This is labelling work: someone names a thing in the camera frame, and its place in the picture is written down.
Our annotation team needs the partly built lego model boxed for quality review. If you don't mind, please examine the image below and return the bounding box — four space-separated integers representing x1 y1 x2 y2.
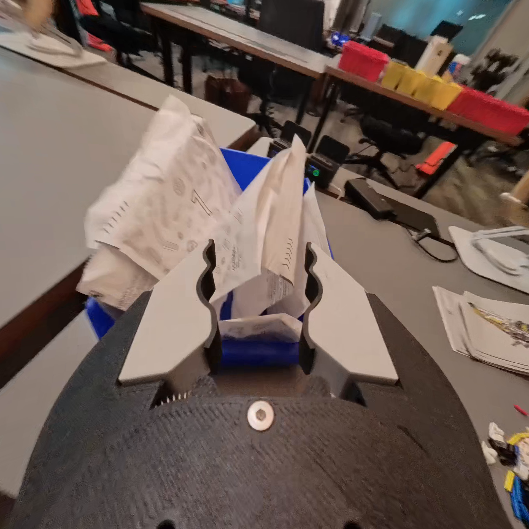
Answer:
481 422 529 480

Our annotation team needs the orange plastic object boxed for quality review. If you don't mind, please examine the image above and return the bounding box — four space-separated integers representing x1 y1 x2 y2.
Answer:
415 141 455 176

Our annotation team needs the lego instruction booklet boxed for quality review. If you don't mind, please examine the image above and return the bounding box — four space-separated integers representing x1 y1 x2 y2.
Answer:
432 285 472 356
459 290 529 374

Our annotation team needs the long red plastic bin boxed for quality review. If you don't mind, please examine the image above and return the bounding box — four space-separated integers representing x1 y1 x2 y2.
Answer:
447 88 529 136

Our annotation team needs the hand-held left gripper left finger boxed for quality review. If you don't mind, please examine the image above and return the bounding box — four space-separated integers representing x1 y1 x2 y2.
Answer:
118 239 222 395

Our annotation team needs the long grey-top table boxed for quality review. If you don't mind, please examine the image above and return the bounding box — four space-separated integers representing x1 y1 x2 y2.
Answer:
141 2 341 125

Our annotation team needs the wooden book stand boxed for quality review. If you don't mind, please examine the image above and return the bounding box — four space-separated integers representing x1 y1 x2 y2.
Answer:
0 0 108 69

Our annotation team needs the black power adapter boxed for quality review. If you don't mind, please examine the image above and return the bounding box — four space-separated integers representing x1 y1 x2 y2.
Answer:
390 204 441 240
344 178 397 220

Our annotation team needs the yellow plastic bin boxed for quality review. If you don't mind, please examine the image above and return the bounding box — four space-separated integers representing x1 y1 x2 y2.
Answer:
430 82 463 110
381 61 407 90
413 76 443 104
397 68 424 96

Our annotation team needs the black desk equipment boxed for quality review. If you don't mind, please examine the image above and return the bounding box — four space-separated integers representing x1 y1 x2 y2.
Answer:
471 50 521 91

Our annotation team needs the large white printed paper bag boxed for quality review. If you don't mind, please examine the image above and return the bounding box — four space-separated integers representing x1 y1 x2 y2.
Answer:
84 95 244 282

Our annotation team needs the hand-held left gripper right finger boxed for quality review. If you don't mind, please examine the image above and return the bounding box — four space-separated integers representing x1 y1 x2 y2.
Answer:
298 242 399 398

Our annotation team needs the blue plastic bin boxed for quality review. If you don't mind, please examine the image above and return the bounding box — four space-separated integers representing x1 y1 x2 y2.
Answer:
85 147 333 370

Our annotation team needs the row of red yellow bins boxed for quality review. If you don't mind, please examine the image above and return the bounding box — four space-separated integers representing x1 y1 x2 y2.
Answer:
324 66 529 199

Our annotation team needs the brown bag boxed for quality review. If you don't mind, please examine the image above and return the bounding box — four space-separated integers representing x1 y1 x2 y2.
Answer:
204 74 253 114

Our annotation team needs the black battery charger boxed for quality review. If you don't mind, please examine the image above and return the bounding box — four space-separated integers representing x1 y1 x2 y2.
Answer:
268 121 312 160
306 135 350 191

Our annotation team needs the cream cardboard box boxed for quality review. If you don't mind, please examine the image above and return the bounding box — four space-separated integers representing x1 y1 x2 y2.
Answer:
415 35 454 77

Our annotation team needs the blue lego assembly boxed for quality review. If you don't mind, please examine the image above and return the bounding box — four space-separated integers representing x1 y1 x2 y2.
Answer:
503 471 529 523

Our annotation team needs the black cable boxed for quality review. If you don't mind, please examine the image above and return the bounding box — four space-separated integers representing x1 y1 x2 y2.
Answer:
407 229 459 264

